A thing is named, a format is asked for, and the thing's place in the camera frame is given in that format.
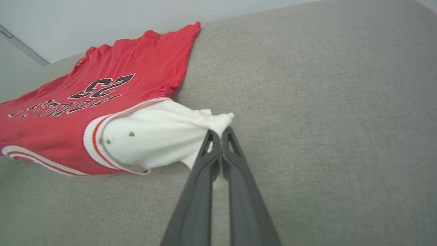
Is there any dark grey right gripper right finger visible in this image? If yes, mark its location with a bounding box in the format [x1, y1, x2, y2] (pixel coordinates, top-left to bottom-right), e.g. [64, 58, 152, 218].
[221, 127, 282, 246]

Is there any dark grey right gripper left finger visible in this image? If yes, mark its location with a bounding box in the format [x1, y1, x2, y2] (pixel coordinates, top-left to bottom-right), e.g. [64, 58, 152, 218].
[160, 129, 221, 246]

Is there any red white basketball jersey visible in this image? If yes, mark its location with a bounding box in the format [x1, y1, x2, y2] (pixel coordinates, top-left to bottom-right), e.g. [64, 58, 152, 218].
[0, 22, 235, 177]

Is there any grey fabric sofa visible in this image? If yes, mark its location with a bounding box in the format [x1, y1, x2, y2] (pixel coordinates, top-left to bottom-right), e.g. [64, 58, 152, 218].
[0, 0, 437, 246]

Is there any grey metal wall bar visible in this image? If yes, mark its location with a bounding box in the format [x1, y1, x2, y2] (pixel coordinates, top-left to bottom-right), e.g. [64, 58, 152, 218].
[0, 25, 50, 67]

